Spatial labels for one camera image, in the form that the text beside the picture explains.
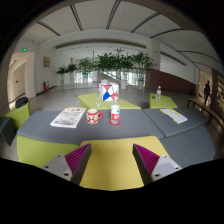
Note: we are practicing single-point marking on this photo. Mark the potted green plants row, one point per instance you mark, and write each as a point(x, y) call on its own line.
point(111, 62)

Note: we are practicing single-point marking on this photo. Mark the wooden bookshelf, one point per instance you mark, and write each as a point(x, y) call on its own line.
point(217, 97)

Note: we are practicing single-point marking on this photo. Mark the yellow booklet on grey table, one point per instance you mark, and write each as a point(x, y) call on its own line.
point(174, 115)

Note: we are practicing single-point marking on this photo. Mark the wooden bench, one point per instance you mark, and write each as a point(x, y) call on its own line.
point(212, 114)

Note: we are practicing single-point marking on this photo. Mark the red fire extinguisher box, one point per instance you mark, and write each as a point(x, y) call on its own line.
point(46, 86)

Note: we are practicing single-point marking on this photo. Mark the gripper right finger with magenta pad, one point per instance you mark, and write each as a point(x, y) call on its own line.
point(153, 167)

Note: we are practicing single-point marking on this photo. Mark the distant clear water bottle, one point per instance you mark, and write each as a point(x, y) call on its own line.
point(158, 93)

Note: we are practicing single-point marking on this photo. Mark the red round coaster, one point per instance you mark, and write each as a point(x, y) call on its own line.
point(114, 122)

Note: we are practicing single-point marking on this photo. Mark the black office chair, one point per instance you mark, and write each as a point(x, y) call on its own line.
point(21, 102)

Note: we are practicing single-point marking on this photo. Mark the clear water bottle red label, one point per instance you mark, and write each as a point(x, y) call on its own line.
point(115, 109)

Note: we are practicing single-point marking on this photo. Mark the white red blue geometric box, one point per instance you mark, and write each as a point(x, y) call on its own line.
point(108, 92)

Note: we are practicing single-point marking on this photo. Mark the red patterned white mug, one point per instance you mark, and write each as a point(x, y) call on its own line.
point(93, 116)

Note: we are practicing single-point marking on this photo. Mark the person in dark clothes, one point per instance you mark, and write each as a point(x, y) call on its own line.
point(206, 91)

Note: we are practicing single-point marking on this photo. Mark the framed wall picture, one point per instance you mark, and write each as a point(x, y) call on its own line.
point(46, 62)

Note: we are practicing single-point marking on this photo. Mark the magazine on grey table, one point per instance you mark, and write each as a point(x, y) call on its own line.
point(68, 118)

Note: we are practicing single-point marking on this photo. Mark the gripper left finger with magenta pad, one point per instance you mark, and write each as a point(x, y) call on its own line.
point(71, 166)

